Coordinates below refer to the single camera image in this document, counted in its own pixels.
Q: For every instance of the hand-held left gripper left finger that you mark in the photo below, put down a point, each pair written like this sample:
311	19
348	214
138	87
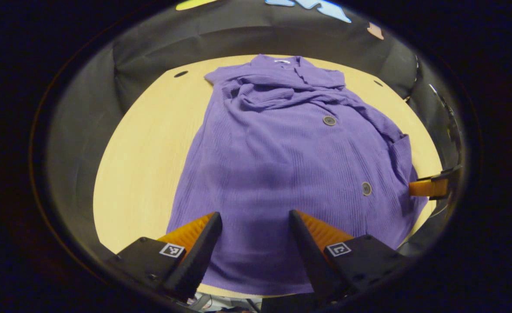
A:
195	261

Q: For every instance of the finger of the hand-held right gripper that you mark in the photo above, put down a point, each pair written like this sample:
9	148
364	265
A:
430	188

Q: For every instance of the purple knit cardigan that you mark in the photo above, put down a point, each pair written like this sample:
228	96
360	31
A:
273	165

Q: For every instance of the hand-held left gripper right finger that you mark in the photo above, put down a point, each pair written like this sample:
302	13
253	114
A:
310	261

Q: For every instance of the black backdrop cloth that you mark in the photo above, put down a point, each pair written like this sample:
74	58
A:
151	48

